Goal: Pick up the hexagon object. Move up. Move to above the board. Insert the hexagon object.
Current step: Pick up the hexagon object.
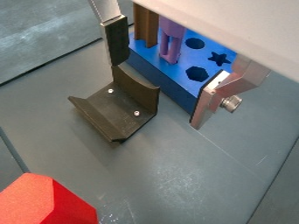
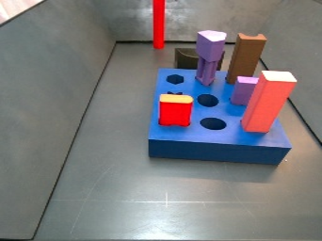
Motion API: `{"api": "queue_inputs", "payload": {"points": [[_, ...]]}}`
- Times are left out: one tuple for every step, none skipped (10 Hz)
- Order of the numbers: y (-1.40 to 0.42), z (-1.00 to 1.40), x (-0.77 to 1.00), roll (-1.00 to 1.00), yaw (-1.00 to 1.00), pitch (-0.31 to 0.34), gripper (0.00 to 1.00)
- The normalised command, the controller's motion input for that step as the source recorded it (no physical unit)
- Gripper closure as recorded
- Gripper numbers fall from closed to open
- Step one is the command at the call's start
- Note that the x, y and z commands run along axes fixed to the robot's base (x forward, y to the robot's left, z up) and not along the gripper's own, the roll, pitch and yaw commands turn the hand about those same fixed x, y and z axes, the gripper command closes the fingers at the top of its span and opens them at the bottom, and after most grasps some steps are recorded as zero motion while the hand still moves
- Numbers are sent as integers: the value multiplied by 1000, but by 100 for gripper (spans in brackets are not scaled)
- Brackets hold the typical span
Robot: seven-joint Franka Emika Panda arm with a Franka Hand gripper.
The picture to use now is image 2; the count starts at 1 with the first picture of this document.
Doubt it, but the blue peg board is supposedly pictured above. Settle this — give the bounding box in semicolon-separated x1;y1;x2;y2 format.
148;69;291;165

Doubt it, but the red block yellow top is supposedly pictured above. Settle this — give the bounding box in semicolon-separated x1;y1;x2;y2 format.
159;94;194;127

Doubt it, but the dark olive block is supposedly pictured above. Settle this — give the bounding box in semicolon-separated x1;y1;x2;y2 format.
175;48;226;71

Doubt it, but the small purple block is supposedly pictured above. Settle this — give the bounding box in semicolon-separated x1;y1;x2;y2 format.
230;76;258;105

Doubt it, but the tall purple shaped peg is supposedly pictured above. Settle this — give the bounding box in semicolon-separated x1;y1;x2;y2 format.
197;30;226;86

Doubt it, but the salmon tall rectangular block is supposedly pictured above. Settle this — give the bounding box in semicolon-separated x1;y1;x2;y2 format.
242;71;297;133

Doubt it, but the brown tall block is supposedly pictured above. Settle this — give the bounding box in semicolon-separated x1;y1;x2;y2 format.
226;33;267;85

